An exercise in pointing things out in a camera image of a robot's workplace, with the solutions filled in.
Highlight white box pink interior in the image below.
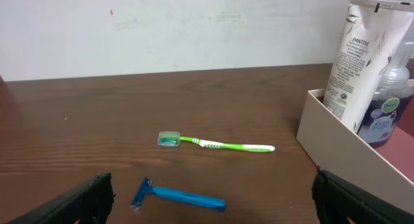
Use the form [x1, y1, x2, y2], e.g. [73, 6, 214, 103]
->
[296, 89, 413, 214]

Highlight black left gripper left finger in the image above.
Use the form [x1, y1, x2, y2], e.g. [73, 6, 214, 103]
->
[11, 173, 114, 224]

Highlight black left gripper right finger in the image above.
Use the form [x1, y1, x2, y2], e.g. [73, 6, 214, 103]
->
[311, 168, 413, 224]

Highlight green white toothbrush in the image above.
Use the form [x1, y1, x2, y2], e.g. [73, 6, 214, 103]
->
[157, 131, 276, 153]

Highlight white Pantene tube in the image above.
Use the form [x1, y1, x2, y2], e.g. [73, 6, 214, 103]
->
[323, 0, 413, 132]

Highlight Dettol foam soap bottle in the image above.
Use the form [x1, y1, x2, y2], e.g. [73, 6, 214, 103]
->
[357, 33, 413, 148]

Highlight blue disposable razor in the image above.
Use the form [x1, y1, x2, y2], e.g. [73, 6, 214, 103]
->
[130, 177, 226, 211]

